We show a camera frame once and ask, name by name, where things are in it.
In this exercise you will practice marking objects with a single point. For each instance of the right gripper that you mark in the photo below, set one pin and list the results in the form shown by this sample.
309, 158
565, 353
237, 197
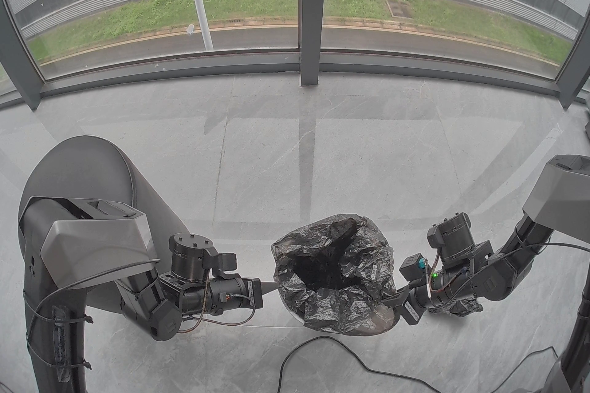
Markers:
426, 296

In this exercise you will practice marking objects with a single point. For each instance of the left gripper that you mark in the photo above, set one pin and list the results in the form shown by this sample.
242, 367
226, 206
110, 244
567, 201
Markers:
235, 295

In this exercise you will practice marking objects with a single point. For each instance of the black plastic bag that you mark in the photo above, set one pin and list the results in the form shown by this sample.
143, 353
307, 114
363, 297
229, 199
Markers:
350, 303

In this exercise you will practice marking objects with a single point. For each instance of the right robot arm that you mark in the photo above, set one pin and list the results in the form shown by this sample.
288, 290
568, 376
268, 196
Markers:
553, 197

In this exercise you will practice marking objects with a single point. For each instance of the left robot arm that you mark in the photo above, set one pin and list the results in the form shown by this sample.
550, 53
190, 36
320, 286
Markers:
92, 239

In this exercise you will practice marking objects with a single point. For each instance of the crumpled black plastic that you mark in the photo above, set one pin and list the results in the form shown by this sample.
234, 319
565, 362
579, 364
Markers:
465, 308

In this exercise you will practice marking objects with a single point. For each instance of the white trash bin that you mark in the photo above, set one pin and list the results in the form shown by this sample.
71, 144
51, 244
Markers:
292, 312

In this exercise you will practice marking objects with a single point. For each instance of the window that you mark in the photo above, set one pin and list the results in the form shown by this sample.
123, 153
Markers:
309, 13

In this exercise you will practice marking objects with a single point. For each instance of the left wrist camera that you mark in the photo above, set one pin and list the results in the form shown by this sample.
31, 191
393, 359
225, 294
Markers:
228, 264

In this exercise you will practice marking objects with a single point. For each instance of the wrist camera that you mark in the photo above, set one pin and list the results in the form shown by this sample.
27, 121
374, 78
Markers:
228, 264
410, 266

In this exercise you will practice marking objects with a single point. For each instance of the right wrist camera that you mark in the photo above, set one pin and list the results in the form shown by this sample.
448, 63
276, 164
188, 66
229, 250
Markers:
410, 266

